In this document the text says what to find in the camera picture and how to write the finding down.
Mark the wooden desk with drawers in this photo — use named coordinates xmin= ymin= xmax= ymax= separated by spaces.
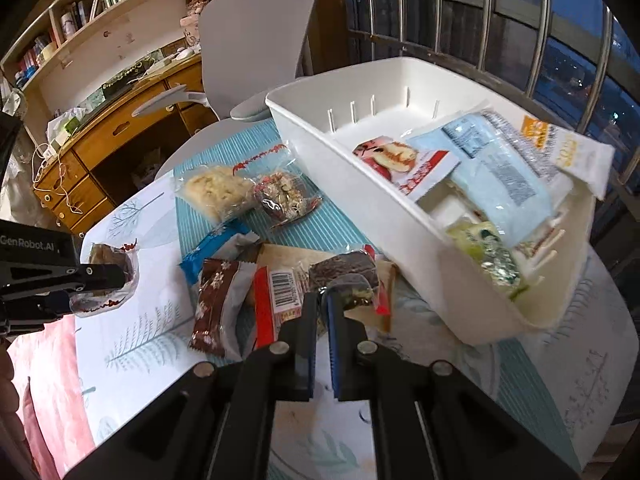
xmin=32 ymin=52 xmax=221 ymax=236

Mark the pink blanket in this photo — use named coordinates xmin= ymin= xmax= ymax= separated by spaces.
xmin=7 ymin=315 xmax=96 ymax=480

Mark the red and white snack packet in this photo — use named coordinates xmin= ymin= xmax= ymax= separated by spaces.
xmin=352 ymin=135 xmax=461 ymax=198

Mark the tan snack packet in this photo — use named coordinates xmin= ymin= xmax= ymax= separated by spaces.
xmin=255 ymin=242 xmax=401 ymax=333

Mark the nut bar clear packet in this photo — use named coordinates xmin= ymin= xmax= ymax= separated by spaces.
xmin=235 ymin=142 xmax=325 ymax=231

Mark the wooden bookshelf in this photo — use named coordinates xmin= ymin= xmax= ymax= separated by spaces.
xmin=0 ymin=0 xmax=222 ymax=128

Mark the red barcode snack packet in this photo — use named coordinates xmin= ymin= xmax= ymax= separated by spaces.
xmin=245 ymin=265 xmax=306 ymax=351

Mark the white plastic basket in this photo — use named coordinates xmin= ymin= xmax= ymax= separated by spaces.
xmin=265 ymin=57 xmax=598 ymax=346

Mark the tree print tablecloth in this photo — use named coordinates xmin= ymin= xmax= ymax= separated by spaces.
xmin=75 ymin=120 xmax=640 ymax=480

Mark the doll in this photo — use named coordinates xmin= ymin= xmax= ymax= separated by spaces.
xmin=180 ymin=0 xmax=219 ymax=52

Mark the yellow-green snack packet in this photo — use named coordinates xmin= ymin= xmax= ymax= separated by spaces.
xmin=445 ymin=222 xmax=531 ymax=301

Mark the brown snowflake snack packet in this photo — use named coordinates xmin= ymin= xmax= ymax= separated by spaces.
xmin=187 ymin=257 xmax=263 ymax=361

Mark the grey office chair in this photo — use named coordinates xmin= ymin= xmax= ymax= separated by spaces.
xmin=132 ymin=0 xmax=321 ymax=122

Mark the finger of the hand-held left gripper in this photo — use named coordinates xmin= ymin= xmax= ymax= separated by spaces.
xmin=0 ymin=290 xmax=73 ymax=335
xmin=0 ymin=262 xmax=127 ymax=295

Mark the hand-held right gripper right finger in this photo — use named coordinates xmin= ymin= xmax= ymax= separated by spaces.
xmin=325 ymin=292 xmax=576 ymax=480

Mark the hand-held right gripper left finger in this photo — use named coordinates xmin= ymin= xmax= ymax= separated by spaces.
xmin=65 ymin=292 xmax=321 ymax=480

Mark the puffed rice cake packet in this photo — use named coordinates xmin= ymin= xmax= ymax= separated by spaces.
xmin=172 ymin=162 xmax=261 ymax=223

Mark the metal window railing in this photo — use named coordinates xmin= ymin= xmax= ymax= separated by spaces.
xmin=345 ymin=0 xmax=640 ymax=161

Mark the dark cake clear packet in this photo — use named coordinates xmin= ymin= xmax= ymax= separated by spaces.
xmin=70 ymin=242 xmax=141 ymax=318
xmin=307 ymin=245 xmax=393 ymax=316

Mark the white cable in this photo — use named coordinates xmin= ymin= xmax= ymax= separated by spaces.
xmin=30 ymin=142 xmax=87 ymax=213

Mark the light blue snack packet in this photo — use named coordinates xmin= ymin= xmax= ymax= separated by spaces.
xmin=405 ymin=112 xmax=556 ymax=248

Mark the white and orange snack packet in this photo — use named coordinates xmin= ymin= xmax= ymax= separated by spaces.
xmin=485 ymin=110 xmax=616 ymax=201

